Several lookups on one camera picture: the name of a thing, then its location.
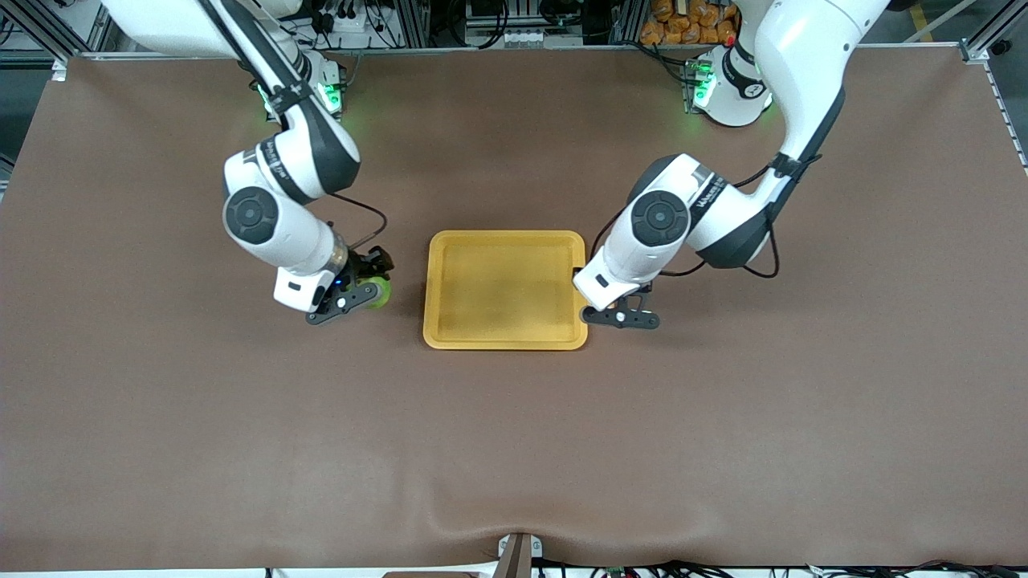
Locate yellow plastic tray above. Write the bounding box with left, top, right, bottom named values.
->
left=423, top=230, right=589, bottom=352

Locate white power strip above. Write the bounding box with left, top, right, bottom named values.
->
left=317, top=4, right=378, bottom=37

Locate aluminium frame rail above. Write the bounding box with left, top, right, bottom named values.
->
left=76, top=42, right=965, bottom=61

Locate aluminium frame post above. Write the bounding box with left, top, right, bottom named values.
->
left=0, top=0, right=113, bottom=61
left=960, top=0, right=1028, bottom=65

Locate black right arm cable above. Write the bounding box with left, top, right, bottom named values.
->
left=328, top=191, right=389, bottom=251

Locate bag of orange items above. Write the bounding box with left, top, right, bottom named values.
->
left=640, top=0, right=740, bottom=46

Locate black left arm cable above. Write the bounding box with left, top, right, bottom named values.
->
left=590, top=153, right=781, bottom=279

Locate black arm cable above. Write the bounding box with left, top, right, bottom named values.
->
left=590, top=153, right=781, bottom=279
left=328, top=191, right=389, bottom=251

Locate grey metal camera bracket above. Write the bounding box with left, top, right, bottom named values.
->
left=496, top=532, right=544, bottom=578

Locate brown table cloth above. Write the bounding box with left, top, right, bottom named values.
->
left=0, top=44, right=1028, bottom=572

